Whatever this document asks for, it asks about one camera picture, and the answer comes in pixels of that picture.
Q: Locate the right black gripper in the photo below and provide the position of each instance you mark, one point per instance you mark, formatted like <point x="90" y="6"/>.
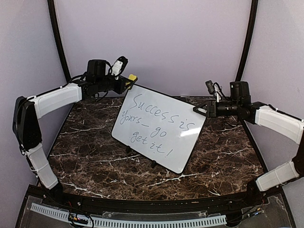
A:
<point x="211" y="109"/>

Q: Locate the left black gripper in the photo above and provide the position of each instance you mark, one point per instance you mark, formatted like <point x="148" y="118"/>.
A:
<point x="121" y="88"/>

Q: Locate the yellow black eraser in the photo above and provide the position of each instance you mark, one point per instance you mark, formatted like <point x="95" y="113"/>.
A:
<point x="133" y="78"/>

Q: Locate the white whiteboard black frame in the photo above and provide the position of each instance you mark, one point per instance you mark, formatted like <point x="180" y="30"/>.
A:
<point x="162" y="128"/>

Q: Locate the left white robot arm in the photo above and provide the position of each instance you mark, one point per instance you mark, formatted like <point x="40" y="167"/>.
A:
<point x="100" y="76"/>

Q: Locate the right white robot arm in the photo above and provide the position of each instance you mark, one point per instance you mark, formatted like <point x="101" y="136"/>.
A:
<point x="239" y="104"/>

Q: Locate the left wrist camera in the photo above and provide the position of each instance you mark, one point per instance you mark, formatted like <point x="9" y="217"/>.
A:
<point x="118" y="67"/>

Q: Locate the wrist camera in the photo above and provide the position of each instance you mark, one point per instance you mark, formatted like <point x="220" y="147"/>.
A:
<point x="214" y="89"/>
<point x="118" y="67"/>

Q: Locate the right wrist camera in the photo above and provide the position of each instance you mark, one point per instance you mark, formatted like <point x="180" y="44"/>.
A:
<point x="214" y="89"/>

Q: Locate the right black frame post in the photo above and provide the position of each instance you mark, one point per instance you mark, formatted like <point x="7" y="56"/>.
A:
<point x="248" y="39"/>

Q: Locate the black frame post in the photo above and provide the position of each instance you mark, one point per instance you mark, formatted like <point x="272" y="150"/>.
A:
<point x="57" y="38"/>
<point x="248" y="39"/>

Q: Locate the left black frame post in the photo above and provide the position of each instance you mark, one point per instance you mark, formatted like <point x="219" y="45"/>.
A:
<point x="57" y="38"/>

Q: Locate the black front rail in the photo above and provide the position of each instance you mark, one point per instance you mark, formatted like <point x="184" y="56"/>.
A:
<point x="234" y="203"/>

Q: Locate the white slotted cable duct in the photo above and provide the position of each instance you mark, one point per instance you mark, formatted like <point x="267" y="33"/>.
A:
<point x="130" y="220"/>

